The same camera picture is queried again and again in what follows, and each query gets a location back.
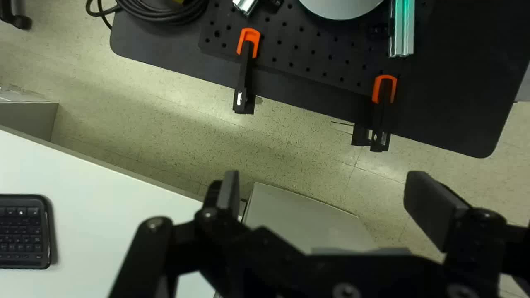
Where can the black perforated mounting board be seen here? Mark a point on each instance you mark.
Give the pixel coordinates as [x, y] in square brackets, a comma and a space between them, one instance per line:
[308, 43]

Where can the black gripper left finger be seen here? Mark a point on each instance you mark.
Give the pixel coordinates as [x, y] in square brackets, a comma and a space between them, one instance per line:
[228, 194]

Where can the beige cabinet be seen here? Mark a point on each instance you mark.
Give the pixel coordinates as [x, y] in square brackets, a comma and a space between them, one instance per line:
[25, 117]

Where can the black computer keyboard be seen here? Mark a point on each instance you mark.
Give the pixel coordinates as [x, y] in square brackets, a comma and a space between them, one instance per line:
[23, 232]

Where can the black chair foot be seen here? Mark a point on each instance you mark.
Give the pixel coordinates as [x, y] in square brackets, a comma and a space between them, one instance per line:
[16, 17]

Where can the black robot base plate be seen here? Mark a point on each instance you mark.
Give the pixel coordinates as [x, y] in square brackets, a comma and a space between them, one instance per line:
[457, 83]

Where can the grey round robot base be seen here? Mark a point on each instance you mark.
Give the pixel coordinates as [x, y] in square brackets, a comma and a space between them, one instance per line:
[339, 7]

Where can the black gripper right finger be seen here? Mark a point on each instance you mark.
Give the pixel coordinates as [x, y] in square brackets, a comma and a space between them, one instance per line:
[432, 202]

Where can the orange black bar clamp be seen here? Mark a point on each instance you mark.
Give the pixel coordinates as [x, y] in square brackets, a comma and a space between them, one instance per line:
[245, 71]
[377, 113]

